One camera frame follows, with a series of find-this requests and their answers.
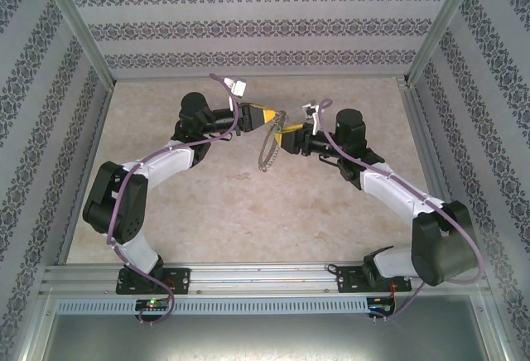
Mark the aluminium back frame beam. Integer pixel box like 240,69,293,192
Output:
110,74,411,83

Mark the aluminium frame post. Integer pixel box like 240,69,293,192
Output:
32,0,116,84
405,0,485,87

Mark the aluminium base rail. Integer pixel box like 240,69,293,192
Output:
39,261,494,298

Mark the grey metal sheet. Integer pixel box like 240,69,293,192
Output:
41,314,504,361

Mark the aluminium side rail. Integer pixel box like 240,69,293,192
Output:
396,78,456,209

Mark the slotted grey cable duct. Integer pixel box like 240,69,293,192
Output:
55,296,369,315

